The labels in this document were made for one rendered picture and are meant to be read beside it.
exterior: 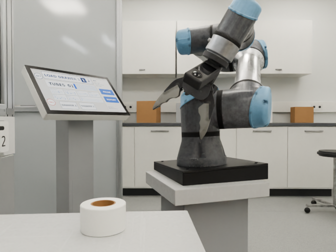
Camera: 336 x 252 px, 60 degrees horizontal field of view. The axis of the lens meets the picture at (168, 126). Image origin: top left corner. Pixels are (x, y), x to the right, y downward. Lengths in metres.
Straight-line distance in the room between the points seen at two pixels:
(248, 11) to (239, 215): 0.54
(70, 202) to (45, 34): 1.41
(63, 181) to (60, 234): 1.16
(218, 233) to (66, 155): 0.98
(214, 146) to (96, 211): 0.48
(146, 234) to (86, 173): 1.22
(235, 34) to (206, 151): 0.32
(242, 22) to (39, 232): 0.60
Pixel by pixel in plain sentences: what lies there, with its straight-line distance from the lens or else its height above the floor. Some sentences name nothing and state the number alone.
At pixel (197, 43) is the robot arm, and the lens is 0.86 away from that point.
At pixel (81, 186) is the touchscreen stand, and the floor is 0.58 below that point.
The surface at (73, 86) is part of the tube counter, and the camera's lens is 1.62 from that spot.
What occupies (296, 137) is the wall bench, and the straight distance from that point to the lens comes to 3.84.
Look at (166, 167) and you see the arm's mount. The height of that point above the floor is 0.79.
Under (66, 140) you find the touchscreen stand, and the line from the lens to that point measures 1.59.
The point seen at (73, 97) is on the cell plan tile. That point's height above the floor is 1.05.
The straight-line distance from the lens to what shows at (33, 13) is 2.63.
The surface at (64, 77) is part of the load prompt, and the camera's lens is 1.64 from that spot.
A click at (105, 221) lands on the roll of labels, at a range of 0.45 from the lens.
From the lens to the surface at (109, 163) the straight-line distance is 2.33.
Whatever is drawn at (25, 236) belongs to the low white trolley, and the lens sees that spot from 0.50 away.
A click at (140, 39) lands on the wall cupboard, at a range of 4.04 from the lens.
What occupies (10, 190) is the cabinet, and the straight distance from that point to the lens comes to 1.30.
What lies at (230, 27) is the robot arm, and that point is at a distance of 0.74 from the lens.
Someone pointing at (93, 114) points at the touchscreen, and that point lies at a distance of 1.53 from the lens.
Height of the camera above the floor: 0.93
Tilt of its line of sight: 1 degrees down
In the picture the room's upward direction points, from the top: straight up
